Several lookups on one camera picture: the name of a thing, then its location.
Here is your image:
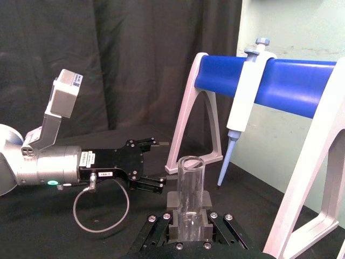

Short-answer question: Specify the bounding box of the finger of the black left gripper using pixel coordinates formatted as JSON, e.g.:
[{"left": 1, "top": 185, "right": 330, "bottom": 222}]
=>
[
  {"left": 128, "top": 174, "right": 168, "bottom": 195},
  {"left": 135, "top": 137, "right": 170, "bottom": 154}
]

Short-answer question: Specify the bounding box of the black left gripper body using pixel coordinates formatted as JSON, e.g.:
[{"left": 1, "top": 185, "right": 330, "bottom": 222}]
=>
[{"left": 79, "top": 139, "right": 146, "bottom": 189}]

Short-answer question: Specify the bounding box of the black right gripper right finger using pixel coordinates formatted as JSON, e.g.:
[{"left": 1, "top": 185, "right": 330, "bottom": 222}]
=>
[{"left": 201, "top": 190, "right": 250, "bottom": 250}]

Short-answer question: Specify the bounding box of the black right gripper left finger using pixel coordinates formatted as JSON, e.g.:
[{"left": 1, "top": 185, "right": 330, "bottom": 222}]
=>
[{"left": 134, "top": 190, "right": 187, "bottom": 251}]

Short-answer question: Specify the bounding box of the clear glass tube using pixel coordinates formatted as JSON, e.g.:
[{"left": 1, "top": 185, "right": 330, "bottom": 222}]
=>
[{"left": 177, "top": 155, "right": 205, "bottom": 243}]

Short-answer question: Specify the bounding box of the black backdrop cloth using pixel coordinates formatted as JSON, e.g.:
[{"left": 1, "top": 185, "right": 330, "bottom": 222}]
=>
[{"left": 0, "top": 0, "right": 243, "bottom": 162}]

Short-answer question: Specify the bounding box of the black table cloth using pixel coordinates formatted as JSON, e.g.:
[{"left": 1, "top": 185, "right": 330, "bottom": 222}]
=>
[{"left": 0, "top": 126, "right": 345, "bottom": 259}]

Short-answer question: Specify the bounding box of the white pipette with blue tip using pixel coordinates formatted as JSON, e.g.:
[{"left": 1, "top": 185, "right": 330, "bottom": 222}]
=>
[{"left": 216, "top": 37, "right": 278, "bottom": 190}]

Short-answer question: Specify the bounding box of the white stand with blue bar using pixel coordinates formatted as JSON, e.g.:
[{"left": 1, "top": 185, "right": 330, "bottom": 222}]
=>
[{"left": 164, "top": 52, "right": 345, "bottom": 259}]

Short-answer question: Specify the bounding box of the thin grey looped cable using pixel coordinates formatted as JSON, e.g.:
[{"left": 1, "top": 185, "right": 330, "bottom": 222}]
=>
[{"left": 72, "top": 172, "right": 130, "bottom": 234}]

